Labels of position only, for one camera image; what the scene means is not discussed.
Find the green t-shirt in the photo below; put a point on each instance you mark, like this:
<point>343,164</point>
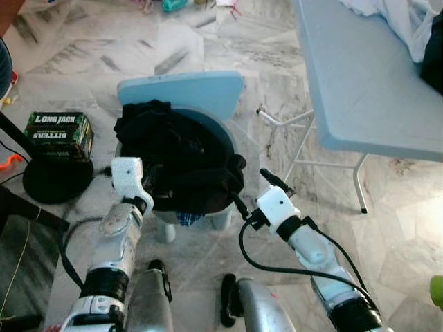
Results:
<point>437,292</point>

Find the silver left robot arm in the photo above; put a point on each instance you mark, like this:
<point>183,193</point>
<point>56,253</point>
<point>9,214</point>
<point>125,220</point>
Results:
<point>114,249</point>

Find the blue plaid cloth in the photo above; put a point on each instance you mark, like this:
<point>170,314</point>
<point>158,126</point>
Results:
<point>188,218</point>

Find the silver robot right leg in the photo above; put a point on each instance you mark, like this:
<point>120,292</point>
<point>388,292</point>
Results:
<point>259,308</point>

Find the silver robot leg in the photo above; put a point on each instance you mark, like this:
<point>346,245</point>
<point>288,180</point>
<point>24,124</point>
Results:
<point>259,308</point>
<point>149,297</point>

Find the silver robot left leg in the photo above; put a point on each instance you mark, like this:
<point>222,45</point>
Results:
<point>149,297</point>

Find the light blue folding table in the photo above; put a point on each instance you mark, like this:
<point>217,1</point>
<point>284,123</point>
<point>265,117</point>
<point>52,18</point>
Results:
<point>367,83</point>

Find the green black Long Jack box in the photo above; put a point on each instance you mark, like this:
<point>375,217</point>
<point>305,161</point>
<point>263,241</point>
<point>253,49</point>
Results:
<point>59,135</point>

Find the teal plastic toy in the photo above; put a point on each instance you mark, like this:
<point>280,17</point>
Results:
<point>173,5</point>

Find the dark floor mat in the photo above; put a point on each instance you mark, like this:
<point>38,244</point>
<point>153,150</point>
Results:
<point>28,270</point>

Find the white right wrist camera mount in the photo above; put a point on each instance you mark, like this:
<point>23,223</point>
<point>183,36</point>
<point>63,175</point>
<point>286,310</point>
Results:
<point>277,207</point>

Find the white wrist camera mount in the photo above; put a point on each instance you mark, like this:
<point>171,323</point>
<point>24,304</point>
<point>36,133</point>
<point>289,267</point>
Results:
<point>131,183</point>
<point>277,207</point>

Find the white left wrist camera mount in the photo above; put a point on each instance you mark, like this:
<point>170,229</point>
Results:
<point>131,183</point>

